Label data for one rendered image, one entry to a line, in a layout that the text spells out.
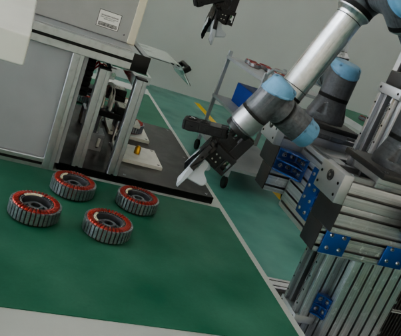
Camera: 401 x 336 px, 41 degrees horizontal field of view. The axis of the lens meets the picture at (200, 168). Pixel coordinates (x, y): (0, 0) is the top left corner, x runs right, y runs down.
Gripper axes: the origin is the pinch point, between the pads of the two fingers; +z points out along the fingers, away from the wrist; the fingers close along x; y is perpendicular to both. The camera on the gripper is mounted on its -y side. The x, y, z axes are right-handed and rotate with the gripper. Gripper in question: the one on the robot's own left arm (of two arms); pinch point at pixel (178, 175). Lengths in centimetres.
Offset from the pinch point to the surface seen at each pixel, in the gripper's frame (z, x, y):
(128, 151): 16.9, 32.8, -12.5
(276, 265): 54, 166, 101
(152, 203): 10.0, -1.2, 0.4
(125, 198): 12.9, -3.9, -5.5
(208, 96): 90, 604, 21
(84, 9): -10, 17, -48
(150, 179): 13.4, 19.6, -2.5
